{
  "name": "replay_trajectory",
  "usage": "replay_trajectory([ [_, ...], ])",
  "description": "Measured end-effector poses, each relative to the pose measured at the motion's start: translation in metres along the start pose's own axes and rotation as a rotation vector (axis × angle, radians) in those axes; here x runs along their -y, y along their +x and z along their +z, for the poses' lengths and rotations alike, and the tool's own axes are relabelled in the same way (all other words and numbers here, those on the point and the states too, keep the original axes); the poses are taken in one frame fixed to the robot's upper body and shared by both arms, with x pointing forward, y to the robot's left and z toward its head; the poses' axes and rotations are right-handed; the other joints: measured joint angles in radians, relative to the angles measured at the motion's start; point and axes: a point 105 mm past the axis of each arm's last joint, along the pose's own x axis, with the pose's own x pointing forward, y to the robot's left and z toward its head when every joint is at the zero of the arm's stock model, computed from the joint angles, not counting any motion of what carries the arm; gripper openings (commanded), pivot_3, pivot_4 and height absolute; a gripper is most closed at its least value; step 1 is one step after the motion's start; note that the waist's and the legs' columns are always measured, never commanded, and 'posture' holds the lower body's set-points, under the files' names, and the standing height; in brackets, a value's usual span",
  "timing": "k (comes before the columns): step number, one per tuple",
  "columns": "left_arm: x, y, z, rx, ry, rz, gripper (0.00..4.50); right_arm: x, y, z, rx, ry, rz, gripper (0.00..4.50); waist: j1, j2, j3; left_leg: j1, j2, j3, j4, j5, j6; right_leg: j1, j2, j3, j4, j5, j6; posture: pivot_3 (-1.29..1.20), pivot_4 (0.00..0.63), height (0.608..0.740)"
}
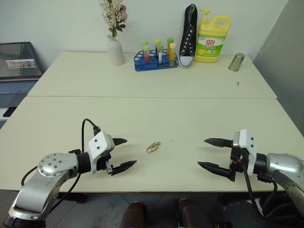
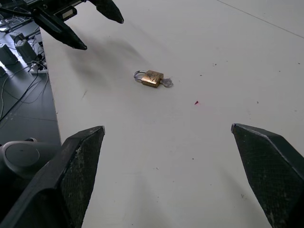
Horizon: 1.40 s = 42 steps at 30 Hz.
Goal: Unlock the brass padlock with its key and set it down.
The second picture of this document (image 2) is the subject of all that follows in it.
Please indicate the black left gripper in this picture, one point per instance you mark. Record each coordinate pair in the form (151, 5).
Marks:
(54, 7)

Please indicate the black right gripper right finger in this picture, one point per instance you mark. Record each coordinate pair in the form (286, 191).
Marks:
(273, 171)

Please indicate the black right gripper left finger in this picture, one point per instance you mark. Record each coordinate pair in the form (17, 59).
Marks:
(71, 180)

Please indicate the small silver key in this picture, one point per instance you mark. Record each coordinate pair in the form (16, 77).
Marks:
(167, 82)

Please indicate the silver robot body joint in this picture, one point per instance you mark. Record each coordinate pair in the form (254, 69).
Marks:
(21, 154)

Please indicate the grey box device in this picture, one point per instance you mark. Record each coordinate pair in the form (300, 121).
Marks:
(25, 48)
(6, 55)

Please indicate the white power strip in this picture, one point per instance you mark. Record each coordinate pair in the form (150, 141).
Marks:
(39, 69)

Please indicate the brass padlock with steel shackle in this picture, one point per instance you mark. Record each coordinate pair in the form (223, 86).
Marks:
(152, 78)

